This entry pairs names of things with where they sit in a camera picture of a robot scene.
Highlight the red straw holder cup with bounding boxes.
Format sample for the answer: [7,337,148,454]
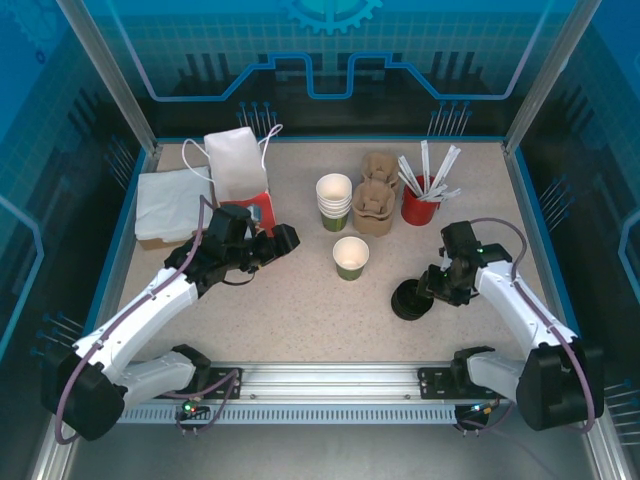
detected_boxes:
[400,174,437,226]

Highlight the brown pulp cup carrier stack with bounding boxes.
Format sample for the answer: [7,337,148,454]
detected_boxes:
[352,180,397,235]
[360,152,401,189]

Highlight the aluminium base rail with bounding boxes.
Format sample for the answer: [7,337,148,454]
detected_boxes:
[124,360,521,402]

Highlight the aluminium frame post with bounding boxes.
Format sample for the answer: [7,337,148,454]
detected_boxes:
[54,0,164,156]
[502,0,604,156]

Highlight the black cup lid stack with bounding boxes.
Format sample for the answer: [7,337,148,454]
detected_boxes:
[390,278,435,320]

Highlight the grey slotted cable duct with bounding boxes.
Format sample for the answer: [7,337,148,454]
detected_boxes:
[122,403,511,426]

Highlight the green paper cup stack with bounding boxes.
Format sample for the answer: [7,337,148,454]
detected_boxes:
[314,172,354,234]

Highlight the white napkin stack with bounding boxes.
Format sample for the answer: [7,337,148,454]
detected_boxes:
[135,167,216,241]

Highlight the aluminium frame beam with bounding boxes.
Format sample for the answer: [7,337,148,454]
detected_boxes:
[27,439,74,480]
[584,429,634,480]

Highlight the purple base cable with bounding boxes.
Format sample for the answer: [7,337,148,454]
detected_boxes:
[455,397,517,435]
[174,369,244,435]

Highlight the green paper coffee cup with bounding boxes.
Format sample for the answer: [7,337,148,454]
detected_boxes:
[332,236,370,281]

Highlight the red and white paper bag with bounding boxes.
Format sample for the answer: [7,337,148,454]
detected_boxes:
[182,123,284,231]

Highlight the small LED circuit board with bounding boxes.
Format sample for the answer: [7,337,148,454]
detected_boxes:
[464,399,501,419]
[174,397,209,421]

